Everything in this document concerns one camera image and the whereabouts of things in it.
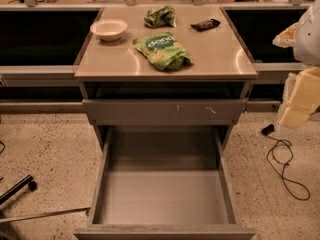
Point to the open middle drawer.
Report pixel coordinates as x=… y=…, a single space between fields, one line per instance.
x=163 y=183

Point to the closed top drawer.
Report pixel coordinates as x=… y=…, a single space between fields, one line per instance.
x=163 y=112

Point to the grey drawer cabinet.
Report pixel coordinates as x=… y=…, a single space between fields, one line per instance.
x=194 y=73

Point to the white bowl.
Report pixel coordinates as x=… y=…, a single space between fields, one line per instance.
x=109 y=29

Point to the black snack bar wrapper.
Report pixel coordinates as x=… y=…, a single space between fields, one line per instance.
x=206 y=25

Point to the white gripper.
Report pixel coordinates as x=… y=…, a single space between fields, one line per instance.
x=308 y=40

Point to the black chair leg with caster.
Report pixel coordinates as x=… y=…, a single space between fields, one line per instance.
x=26 y=181

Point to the metal bar on floor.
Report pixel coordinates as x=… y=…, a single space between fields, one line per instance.
x=43 y=215

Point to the green rice chip bag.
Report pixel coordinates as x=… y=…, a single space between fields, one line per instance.
x=163 y=51

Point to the crumpled green snack bag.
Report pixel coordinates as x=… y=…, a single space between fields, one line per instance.
x=164 y=16

